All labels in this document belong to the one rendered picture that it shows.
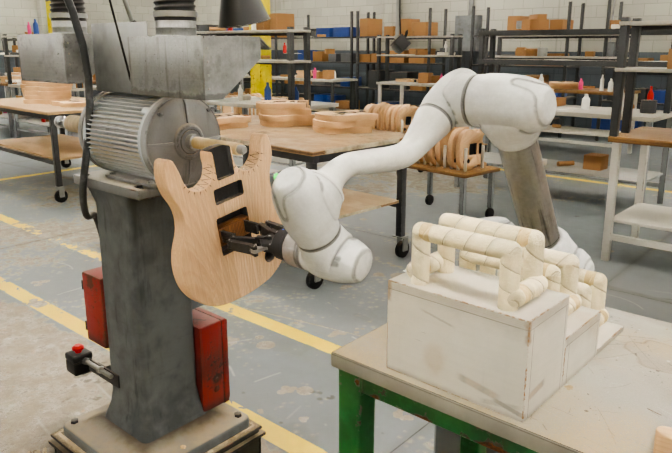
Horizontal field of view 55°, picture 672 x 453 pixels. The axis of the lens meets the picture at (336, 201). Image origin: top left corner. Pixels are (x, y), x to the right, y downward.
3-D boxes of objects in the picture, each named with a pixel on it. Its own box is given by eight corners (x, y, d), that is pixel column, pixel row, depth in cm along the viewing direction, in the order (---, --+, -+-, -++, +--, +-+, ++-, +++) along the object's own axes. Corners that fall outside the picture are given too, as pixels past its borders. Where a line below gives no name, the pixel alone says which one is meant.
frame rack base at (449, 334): (384, 368, 118) (386, 280, 114) (429, 340, 130) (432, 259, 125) (524, 424, 101) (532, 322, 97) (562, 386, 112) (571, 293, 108)
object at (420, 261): (407, 282, 113) (408, 231, 111) (417, 277, 115) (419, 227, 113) (422, 287, 111) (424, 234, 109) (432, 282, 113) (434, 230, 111)
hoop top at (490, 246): (408, 240, 111) (408, 222, 111) (418, 236, 114) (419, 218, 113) (515, 265, 98) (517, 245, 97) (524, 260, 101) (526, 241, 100)
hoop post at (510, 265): (493, 308, 102) (497, 251, 100) (503, 302, 105) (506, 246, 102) (512, 313, 100) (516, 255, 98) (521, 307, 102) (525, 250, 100)
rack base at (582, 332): (429, 342, 129) (431, 299, 127) (471, 316, 141) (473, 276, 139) (563, 388, 112) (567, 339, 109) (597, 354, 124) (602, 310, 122)
